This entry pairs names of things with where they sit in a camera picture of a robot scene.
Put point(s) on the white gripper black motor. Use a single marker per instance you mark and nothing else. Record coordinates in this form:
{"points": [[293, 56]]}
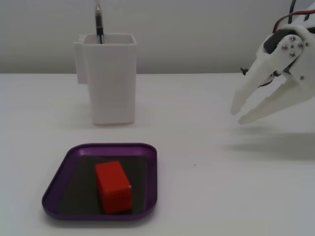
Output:
{"points": [[290, 46]]}

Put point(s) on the red rectangular block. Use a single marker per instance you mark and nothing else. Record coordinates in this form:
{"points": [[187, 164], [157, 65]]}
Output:
{"points": [[114, 188]]}

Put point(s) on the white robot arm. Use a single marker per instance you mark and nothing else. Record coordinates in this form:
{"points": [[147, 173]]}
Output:
{"points": [[306, 18]]}

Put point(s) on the white plastic pen holder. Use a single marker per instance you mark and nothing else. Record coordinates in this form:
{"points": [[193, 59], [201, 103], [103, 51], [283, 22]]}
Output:
{"points": [[112, 81]]}

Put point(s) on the black ballpoint pen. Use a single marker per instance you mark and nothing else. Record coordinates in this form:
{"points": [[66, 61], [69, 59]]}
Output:
{"points": [[99, 24]]}

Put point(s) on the purple metal tray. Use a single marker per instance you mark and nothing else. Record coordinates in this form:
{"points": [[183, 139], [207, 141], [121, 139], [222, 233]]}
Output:
{"points": [[73, 177]]}

